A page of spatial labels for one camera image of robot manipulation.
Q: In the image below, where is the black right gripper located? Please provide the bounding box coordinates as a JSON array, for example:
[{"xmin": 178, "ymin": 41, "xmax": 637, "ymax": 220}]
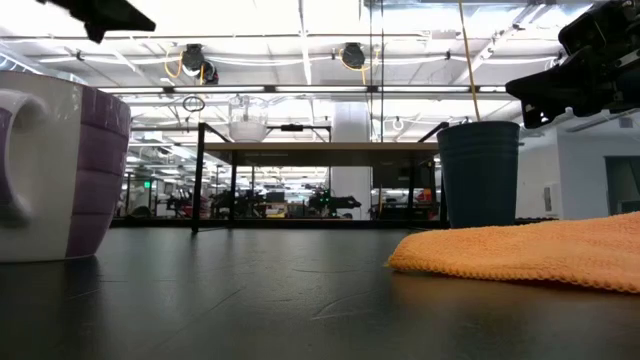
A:
[{"xmin": 505, "ymin": 0, "xmax": 640, "ymax": 130}]

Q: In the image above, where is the dark blue plastic cup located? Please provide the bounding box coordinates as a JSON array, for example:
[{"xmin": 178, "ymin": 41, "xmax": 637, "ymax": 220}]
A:
[{"xmin": 436, "ymin": 120, "xmax": 521, "ymax": 230}]

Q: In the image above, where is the purple and white mug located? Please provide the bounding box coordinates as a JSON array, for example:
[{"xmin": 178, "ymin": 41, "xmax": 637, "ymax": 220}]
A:
[{"xmin": 0, "ymin": 69, "xmax": 133, "ymax": 264}]

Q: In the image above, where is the orange cloth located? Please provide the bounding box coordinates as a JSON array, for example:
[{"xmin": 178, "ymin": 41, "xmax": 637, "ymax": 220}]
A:
[{"xmin": 385, "ymin": 211, "xmax": 640, "ymax": 295}]

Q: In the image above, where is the yellow cable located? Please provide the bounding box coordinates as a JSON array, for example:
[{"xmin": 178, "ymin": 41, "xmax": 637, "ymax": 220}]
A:
[{"xmin": 457, "ymin": 0, "xmax": 482, "ymax": 123}]

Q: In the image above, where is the black ceiling cable reel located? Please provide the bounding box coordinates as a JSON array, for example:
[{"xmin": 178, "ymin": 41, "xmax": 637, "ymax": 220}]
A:
[
  {"xmin": 179, "ymin": 43, "xmax": 220, "ymax": 86},
  {"xmin": 339, "ymin": 42, "xmax": 367, "ymax": 71}
]

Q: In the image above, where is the black power cable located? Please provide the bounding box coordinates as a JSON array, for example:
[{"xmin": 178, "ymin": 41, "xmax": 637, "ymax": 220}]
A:
[{"xmin": 379, "ymin": 0, "xmax": 386, "ymax": 144}]

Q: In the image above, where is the wooden shelf with black frame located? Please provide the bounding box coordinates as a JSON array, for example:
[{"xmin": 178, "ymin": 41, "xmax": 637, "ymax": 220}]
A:
[{"xmin": 191, "ymin": 121, "xmax": 449, "ymax": 234}]

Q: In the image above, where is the black aluminium table frame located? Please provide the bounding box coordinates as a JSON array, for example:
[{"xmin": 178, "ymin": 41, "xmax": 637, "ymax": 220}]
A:
[{"xmin": 109, "ymin": 215, "xmax": 559, "ymax": 230}]

